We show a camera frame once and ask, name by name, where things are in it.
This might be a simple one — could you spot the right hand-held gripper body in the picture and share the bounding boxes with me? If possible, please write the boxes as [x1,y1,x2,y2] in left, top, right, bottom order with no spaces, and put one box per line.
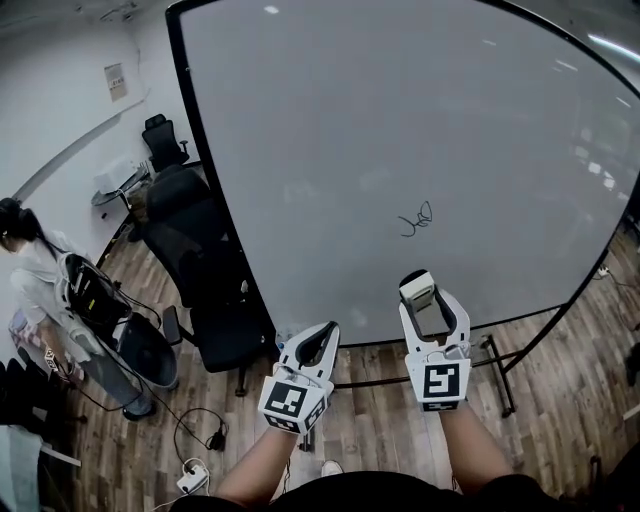
[405,339,474,414]

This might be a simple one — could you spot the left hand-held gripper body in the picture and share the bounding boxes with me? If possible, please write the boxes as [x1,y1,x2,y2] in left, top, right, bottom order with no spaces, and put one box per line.
[257,344,336,437]

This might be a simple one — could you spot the white whiteboard eraser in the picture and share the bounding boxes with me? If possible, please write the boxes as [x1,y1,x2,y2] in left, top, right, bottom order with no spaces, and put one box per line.
[398,269,442,307]

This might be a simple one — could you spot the large black-framed whiteboard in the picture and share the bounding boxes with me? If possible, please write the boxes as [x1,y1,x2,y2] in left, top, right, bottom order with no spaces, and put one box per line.
[165,0,640,419]

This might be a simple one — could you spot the person's right forearm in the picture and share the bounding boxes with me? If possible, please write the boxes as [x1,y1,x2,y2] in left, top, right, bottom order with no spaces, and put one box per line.
[438,401,517,497]

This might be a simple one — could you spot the person's left forearm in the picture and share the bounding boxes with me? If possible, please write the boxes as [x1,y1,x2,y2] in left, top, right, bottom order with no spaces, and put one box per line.
[213,423,307,507]

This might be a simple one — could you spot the person's black shirt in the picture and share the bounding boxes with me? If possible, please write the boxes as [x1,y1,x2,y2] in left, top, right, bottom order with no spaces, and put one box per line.
[168,468,640,512]

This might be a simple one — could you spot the white power strip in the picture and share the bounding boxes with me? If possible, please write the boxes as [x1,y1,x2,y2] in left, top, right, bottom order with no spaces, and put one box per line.
[175,461,212,495]

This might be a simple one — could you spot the large black office chair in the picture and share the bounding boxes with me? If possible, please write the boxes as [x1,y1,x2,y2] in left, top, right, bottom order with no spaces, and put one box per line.
[141,166,277,397]

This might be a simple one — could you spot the glass side table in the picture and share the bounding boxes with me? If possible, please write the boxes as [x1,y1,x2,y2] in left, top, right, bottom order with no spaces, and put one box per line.
[90,166,152,207]

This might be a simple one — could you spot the small black office chair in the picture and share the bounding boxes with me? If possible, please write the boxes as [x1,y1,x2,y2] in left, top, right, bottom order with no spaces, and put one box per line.
[141,113,192,174]

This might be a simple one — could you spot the white box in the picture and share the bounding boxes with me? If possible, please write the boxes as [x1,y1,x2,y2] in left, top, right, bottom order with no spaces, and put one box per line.
[92,154,134,194]

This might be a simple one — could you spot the black floor cable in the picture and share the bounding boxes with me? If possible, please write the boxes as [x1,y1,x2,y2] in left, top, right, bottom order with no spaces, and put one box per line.
[64,369,229,466]

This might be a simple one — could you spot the paper wall notice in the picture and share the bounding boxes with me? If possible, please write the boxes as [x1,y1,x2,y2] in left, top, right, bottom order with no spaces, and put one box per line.
[103,61,129,104]

